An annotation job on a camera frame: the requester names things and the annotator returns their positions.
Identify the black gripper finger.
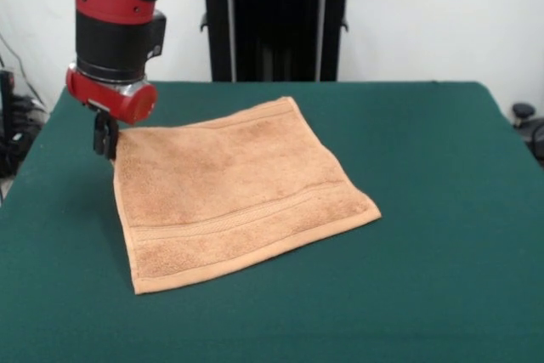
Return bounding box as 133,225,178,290
103,116,120,160
93,111,109,155

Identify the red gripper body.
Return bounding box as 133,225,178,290
65,59,159,127

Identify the tan terry towel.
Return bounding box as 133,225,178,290
109,96,383,296

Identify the dark green table cloth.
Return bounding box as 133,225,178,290
0,80,544,363

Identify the grey wall cable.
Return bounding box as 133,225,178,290
0,33,46,109

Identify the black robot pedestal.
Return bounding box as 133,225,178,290
186,0,367,82

